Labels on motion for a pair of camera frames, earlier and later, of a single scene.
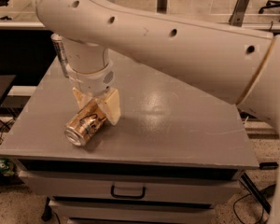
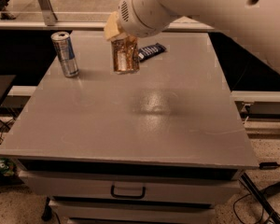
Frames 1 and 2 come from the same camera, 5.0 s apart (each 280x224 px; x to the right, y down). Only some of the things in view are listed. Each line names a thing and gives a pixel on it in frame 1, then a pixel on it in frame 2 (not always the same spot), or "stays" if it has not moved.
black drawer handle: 112,190 stays
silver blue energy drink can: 60,48 stays
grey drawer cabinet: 175,151 stays
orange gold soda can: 85,123 -> 125,55
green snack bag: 5,165 stays
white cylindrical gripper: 92,83 -> 134,16
